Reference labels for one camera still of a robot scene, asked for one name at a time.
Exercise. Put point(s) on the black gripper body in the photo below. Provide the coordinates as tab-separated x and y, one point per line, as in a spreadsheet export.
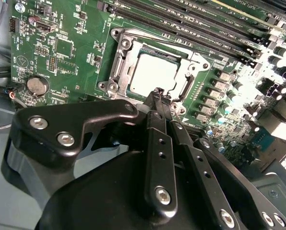
97	196

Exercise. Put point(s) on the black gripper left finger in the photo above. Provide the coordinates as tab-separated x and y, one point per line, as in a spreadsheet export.
97	111

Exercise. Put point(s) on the silver CPU plate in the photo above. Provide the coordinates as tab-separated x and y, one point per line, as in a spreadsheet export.
155	74

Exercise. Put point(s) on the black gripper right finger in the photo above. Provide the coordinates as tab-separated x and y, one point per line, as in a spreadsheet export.
198	163

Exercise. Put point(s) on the metal socket cover frame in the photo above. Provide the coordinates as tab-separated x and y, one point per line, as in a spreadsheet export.
132	64

